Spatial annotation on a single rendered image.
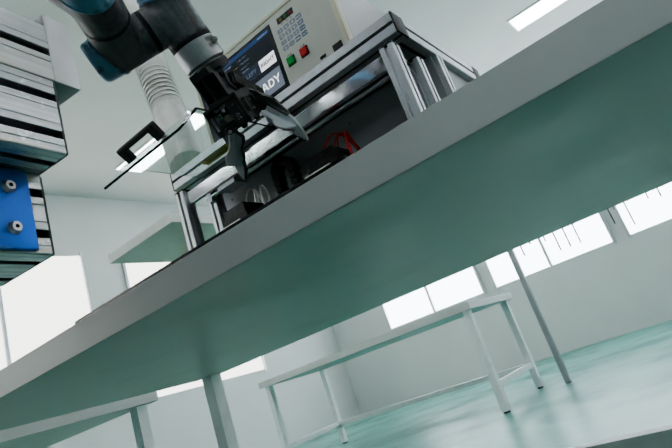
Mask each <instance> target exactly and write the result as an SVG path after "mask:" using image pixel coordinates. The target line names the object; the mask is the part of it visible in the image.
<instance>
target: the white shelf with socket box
mask: <svg viewBox="0 0 672 448"><path fill-rule="evenodd" d="M198 217H199V221H200V225H201V229H202V232H203V236H204V240H205V241H206V240H208V239H209V238H211V237H213V236H214V235H216V231H215V227H214V223H213V220H212V216H211V215H201V214H198ZM188 251H189V249H188V245H187V242H186V238H185V234H184V230H183V226H182V222H181V218H180V214H179V213H168V214H167V215H165V216H164V217H162V218H161V219H160V220H158V221H157V222H155V223H154V224H152V225H151V226H149V227H148V228H147V229H145V230H144V231H142V232H141V233H139V234H138V235H136V236H135V237H134V238H132V239H131V240H129V241H128V242H126V243H125V244H123V245H122V246H121V247H119V248H118V249H116V250H115V251H113V252H112V253H110V254H109V255H108V258H109V262H110V264H120V263H153V262H172V261H174V260H175V259H177V258H179V257H180V256H182V255H183V254H185V253H187V252H188Z"/></svg>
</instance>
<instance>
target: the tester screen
mask: <svg viewBox="0 0 672 448"><path fill-rule="evenodd" d="M272 50H274V53H275V56H276V59H277V61H276V62H275V63H274V64H272V65H271V66H270V67H269V68H267V69H266V70H265V71H264V72H262V73H261V74H260V75H258V76H257V77H256V78H255V79H253V80H252V81H251V82H252V83H254V84H255V83H257V82H258V81H259V80H260V79H262V78H263V77H264V76H266V75H267V74H268V73H269V72H271V71H272V70H273V69H275V68H276V67H277V66H278V65H279V66H280V64H279V61H278V58H277V55H276V52H275V49H274V47H273V44H272V41H271V38H270V35H269V32H268V29H267V30H265V31H264V32H263V33H262V34H261V35H259V36H258V37H257V38H256V39H255V40H253V41H252V42H251V43H250V44H249V45H247V46H246V47H245V48H244V49H243V50H242V51H240V52H239V53H238V54H237V55H236V56H234V57H233V58H232V59H231V60H230V61H229V63H228V64H227V65H226V66H225V67H224V68H223V70H224V73H226V74H227V73H228V72H230V71H233V72H235V73H236V74H238V75H240V76H242V77H243V74H244V73H245V72H246V71H248V70H249V69H250V68H251V67H252V66H254V65H255V64H256V63H257V62H259V61H260V60H261V59H262V58H264V57H265V56H266V55H267V54H269V53H270V52H271V51H272ZM281 72H282V70H281ZM282 75H283V72H282ZM283 78H284V75H283ZM284 81H285V78H284ZM286 86H287V84H286V81H285V85H284V86H282V87H281V88H280V89H278V90H277V91H276V92H274V93H273V94H272V95H270V96H274V95H275V94H276V93H278V92H279V91H280V90H282V89H283V88H284V87H286Z"/></svg>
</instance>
